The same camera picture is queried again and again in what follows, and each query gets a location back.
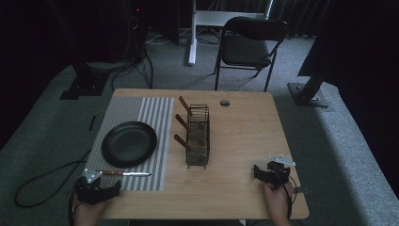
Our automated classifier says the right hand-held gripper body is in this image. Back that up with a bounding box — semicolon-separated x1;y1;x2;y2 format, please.
266;153;296;191

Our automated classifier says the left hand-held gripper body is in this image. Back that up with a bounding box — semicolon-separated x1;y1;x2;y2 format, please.
73;168;106;206

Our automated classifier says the person's left hand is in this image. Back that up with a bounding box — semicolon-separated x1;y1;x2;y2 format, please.
72;197;111;226

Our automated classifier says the person's right hand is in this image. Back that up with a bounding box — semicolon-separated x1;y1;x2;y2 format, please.
262;181;295;226

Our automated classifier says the black round plate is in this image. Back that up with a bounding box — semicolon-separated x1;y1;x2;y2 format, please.
101;121;158;169

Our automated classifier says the black stand with grey base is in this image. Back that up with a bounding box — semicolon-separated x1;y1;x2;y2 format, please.
287;46;331;109

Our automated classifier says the grey striped placemat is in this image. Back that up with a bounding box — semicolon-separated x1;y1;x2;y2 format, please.
84;96;175;192

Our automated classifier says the black folding chair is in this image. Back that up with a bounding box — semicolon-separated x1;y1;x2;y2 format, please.
214;16;290;93

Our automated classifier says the wooden-handled table knife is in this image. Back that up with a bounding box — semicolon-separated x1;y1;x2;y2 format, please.
95;169;152;178

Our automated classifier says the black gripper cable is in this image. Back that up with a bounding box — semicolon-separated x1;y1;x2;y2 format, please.
276;164;298;220

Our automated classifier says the thick black floor cable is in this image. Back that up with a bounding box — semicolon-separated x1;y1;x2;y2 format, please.
13;149;92;209

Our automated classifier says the black wire cutlery rack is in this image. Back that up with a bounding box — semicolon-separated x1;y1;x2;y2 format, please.
185;104;211;170

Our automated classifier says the wooden-handled utensil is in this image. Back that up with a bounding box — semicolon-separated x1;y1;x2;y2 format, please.
178;95;205;128
174;113;206;145
173;134;201;154

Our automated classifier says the black stand with base plate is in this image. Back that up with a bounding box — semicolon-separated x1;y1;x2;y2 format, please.
46;0;110;101

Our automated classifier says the bundle of floor cables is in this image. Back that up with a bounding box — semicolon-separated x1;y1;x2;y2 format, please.
110;31;155;92

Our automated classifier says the white desk frame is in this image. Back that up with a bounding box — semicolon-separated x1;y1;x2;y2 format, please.
187;0;275;67

